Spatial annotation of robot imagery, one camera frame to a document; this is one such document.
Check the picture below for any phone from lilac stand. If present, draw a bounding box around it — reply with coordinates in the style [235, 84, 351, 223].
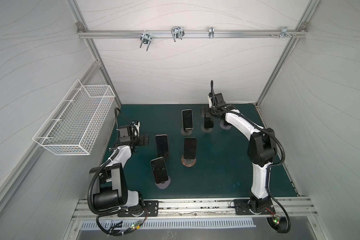
[150, 157, 169, 184]
[223, 120, 231, 127]

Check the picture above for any phone from grey stand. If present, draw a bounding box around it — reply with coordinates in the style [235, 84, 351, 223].
[204, 117, 214, 130]

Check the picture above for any white wire basket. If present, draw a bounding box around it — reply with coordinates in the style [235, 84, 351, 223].
[33, 80, 115, 156]

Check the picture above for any aluminium front rail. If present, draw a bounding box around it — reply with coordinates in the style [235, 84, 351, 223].
[71, 196, 318, 220]

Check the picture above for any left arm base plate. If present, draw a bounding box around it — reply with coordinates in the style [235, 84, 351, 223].
[117, 201, 159, 218]

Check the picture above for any phone on wooden stand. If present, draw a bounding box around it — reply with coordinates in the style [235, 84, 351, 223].
[183, 138, 197, 159]

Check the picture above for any pink phone on black stand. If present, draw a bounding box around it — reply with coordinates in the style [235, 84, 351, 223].
[155, 135, 170, 161]

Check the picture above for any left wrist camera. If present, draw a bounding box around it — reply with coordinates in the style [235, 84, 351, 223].
[132, 121, 140, 137]

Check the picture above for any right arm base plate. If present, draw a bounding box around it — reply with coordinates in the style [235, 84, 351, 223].
[234, 198, 276, 216]

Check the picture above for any phone from lilac front stand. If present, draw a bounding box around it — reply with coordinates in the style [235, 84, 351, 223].
[150, 157, 169, 184]

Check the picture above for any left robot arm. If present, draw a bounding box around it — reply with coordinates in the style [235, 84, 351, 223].
[87, 121, 149, 216]

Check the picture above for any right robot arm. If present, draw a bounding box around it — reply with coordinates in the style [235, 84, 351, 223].
[202, 91, 280, 214]

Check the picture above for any lilac back phone stand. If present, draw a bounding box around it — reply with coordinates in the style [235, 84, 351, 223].
[220, 121, 232, 130]

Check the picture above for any white round phone stand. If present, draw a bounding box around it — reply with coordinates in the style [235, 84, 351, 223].
[181, 129, 193, 136]

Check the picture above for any metal bracket with bolts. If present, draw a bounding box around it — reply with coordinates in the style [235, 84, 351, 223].
[270, 27, 297, 39]

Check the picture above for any metal clamp on crossbar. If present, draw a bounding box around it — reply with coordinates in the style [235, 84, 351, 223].
[140, 33, 152, 51]

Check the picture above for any lilac phone stand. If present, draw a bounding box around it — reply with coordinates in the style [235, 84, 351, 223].
[156, 177, 171, 190]
[220, 121, 232, 130]

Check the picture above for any aluminium crossbar rail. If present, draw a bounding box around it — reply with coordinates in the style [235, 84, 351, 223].
[78, 28, 309, 39]

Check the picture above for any lilac front phone stand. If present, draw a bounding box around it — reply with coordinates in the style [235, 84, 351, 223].
[156, 177, 171, 190]

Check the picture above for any phone from lilac back stand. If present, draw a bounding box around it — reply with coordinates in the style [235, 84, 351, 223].
[223, 120, 231, 127]

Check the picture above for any phone on white stand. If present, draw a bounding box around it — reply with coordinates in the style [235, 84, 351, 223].
[181, 109, 194, 131]

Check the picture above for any small metal bracket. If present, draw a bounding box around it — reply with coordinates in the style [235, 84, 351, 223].
[209, 27, 215, 39]

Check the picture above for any white slotted cable duct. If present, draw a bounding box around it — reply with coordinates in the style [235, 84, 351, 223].
[80, 218, 256, 231]

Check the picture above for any metal u-bolt on crossbar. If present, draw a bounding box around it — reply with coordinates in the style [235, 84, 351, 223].
[171, 26, 185, 42]

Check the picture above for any grey round phone stand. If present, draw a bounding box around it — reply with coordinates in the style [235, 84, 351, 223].
[201, 125, 214, 134]

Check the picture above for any wooden round phone stand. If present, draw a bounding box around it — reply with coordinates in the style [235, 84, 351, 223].
[181, 156, 197, 168]

